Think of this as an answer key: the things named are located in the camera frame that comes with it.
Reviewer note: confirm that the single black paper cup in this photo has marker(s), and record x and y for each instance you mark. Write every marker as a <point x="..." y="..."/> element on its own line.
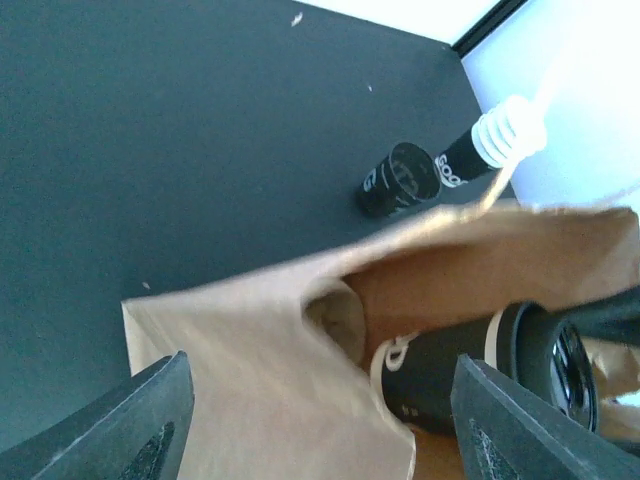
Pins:
<point x="414" y="374"/>

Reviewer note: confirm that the black frame post right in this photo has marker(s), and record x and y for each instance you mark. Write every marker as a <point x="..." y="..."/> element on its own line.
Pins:
<point x="486" y="25"/>

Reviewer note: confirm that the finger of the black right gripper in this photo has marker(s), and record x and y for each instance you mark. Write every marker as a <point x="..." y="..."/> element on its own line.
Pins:
<point x="614" y="319"/>

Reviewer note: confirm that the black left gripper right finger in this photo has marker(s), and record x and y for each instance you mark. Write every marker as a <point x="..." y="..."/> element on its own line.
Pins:
<point x="506" y="432"/>

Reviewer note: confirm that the stack of black paper cups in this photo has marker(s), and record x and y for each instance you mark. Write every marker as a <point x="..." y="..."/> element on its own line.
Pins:
<point x="508" y="133"/>

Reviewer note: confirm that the brown paper bag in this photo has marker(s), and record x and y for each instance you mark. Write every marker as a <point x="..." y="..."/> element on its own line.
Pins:
<point x="278" y="356"/>

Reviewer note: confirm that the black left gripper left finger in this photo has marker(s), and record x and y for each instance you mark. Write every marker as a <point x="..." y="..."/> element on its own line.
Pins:
<point x="137" y="430"/>

